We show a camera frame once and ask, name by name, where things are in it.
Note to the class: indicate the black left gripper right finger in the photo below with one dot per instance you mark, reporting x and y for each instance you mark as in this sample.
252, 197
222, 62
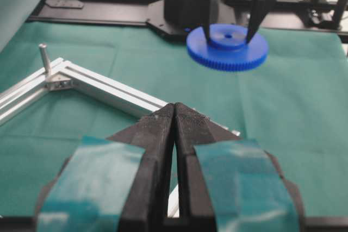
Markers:
230, 184

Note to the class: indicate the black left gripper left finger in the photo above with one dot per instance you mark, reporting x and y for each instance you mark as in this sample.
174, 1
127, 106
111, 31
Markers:
117, 184

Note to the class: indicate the blue plastic gear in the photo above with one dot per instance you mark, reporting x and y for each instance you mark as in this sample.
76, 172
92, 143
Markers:
227, 49

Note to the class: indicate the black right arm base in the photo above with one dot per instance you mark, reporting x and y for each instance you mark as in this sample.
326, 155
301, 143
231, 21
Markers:
175, 19

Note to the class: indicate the steel shaft far corner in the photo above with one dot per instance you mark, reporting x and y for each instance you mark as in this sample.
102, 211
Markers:
45, 59

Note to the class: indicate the green table cloth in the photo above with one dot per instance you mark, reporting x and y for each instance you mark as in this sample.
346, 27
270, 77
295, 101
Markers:
294, 104

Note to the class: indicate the black mounting rail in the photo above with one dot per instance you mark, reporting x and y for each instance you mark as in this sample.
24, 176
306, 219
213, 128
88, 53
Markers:
286, 14

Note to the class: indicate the aluminium extrusion square frame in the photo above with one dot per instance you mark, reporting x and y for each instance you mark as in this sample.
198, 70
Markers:
89, 82

